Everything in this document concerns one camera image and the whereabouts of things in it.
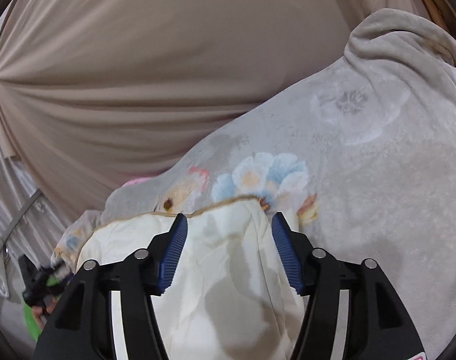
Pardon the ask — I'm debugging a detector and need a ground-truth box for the cream quilted jacket tan trim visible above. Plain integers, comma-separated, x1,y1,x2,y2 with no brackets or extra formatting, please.
75,194,312,360

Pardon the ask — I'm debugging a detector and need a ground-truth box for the green plush item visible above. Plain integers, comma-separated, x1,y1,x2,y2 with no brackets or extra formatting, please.
23,293,60,342

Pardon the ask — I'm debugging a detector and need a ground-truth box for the grey floral fleece blanket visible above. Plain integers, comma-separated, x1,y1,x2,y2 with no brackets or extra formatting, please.
53,9,456,359

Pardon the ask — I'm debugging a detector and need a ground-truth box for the beige curtain backdrop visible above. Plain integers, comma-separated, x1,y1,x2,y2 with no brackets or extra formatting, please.
0,0,427,219

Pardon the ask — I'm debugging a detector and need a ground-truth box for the silver plastic sheet with rail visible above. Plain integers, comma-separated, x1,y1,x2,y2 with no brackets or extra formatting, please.
0,146,69,351

